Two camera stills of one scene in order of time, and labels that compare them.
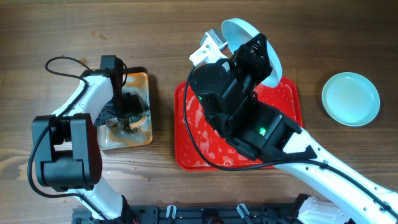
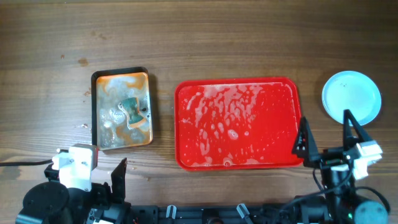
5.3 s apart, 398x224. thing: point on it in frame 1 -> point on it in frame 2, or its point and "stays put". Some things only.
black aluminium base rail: x=187 y=214 stays put
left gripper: x=123 y=109 -> x=101 y=191
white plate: x=236 y=32 -> x=352 y=90
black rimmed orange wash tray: x=112 y=133 stays put
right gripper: x=258 y=65 -> x=329 y=156
